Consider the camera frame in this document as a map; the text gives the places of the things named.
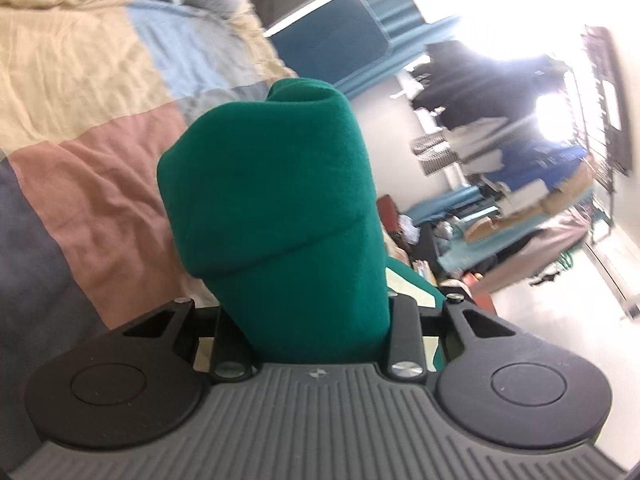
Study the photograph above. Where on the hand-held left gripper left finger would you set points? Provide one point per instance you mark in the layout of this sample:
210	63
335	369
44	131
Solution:
227	335

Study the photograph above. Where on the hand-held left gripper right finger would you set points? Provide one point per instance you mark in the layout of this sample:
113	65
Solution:
402	325

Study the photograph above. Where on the green jacket with cream stripes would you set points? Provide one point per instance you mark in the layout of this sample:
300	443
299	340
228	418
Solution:
275	185

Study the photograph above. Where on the white cloth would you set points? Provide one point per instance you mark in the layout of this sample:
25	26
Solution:
409	227

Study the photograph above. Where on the pink hanging garment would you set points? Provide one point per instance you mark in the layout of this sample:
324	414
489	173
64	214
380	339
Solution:
530	255

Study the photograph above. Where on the striped hanging garment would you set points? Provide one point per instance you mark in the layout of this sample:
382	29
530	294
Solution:
435	152

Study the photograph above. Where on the grey hanging garment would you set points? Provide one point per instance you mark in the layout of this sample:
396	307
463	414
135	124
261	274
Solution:
480	135

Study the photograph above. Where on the beige hanging garment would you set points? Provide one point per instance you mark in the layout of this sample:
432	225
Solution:
565	197

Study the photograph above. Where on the blue and white hanging garment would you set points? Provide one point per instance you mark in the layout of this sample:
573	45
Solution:
540	160

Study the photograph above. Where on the black hanging coat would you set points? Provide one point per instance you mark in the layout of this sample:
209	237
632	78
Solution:
475	80

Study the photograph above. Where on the teal padded board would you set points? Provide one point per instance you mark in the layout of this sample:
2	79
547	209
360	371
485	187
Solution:
330	45

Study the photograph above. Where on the patchwork blanket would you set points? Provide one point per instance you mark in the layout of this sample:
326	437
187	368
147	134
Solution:
75	85

